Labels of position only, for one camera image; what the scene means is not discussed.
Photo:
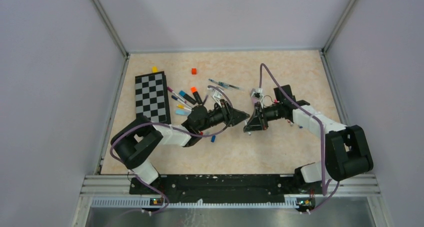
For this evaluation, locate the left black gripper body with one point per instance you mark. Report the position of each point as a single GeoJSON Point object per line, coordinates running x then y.
{"type": "Point", "coordinates": [221, 115]}

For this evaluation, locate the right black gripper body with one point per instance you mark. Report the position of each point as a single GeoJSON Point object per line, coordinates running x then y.
{"type": "Point", "coordinates": [272, 112]}

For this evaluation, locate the light blue pastel highlighter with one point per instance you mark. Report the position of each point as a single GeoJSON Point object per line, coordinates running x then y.
{"type": "Point", "coordinates": [182, 112]}

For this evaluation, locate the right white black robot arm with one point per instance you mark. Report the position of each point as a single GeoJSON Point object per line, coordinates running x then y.
{"type": "Point", "coordinates": [346, 151]}

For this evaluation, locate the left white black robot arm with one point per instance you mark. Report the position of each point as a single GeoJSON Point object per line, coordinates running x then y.
{"type": "Point", "coordinates": [133, 145]}

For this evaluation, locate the clear teal gel pen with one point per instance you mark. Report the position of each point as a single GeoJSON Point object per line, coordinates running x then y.
{"type": "Point", "coordinates": [225, 85]}

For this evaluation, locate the black orange cap highlighter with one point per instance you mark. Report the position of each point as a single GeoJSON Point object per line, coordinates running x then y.
{"type": "Point", "coordinates": [196, 95]}

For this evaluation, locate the black blue cap highlighter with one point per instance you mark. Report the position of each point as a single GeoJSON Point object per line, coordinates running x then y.
{"type": "Point", "coordinates": [187, 97]}

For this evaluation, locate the black grey checkerboard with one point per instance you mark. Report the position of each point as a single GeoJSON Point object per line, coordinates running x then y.
{"type": "Point", "coordinates": [151, 97]}

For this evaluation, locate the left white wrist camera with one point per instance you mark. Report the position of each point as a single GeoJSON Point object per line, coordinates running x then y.
{"type": "Point", "coordinates": [215, 94]}

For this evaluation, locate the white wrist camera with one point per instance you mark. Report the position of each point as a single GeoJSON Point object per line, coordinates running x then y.
{"type": "Point", "coordinates": [257, 95]}
{"type": "Point", "coordinates": [215, 94]}

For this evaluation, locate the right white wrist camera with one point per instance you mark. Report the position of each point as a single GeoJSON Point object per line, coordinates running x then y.
{"type": "Point", "coordinates": [257, 95]}

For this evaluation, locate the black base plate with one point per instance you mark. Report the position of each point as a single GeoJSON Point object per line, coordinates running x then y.
{"type": "Point", "coordinates": [226, 188]}

